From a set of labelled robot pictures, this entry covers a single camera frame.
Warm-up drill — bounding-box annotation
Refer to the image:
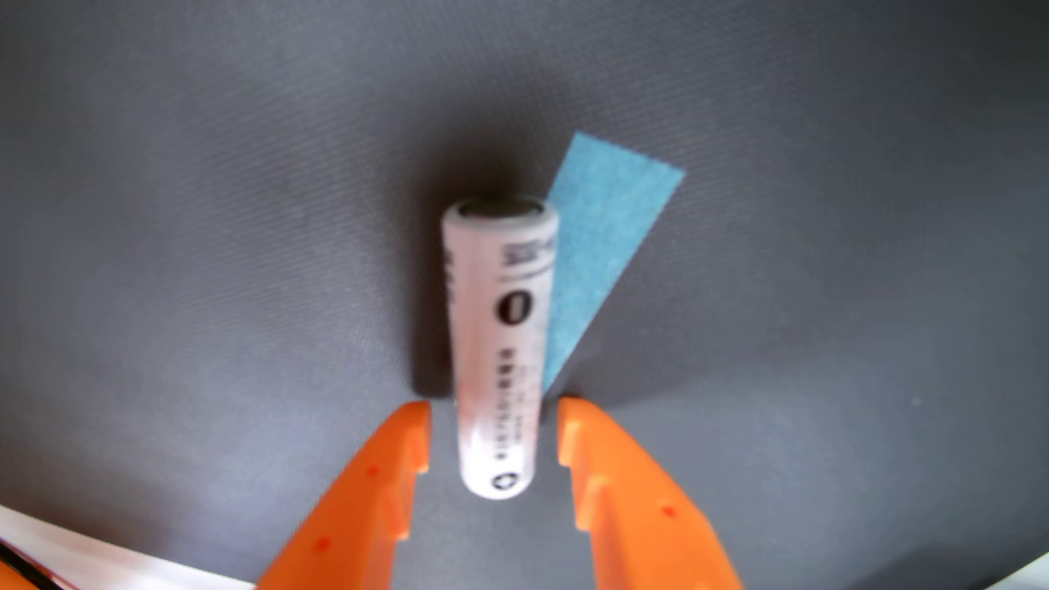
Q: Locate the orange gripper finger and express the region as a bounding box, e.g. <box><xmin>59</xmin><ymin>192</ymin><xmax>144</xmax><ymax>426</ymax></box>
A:
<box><xmin>557</xmin><ymin>397</ymin><xmax>742</xmax><ymax>590</ymax></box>
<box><xmin>256</xmin><ymin>400</ymin><xmax>431</xmax><ymax>590</ymax></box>

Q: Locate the white cylindrical battery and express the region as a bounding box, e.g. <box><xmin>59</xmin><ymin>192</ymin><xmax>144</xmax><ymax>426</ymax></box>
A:
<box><xmin>441</xmin><ymin>195</ymin><xmax>562</xmax><ymax>501</ymax></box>

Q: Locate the blue tape piece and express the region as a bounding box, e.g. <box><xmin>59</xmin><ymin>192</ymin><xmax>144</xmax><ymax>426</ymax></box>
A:
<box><xmin>541</xmin><ymin>131</ymin><xmax>686</xmax><ymax>396</ymax></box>

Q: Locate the dark grey fabric mat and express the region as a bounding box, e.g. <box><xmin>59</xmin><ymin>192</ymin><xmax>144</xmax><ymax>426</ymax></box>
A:
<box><xmin>0</xmin><ymin>0</ymin><xmax>1049</xmax><ymax>590</ymax></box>

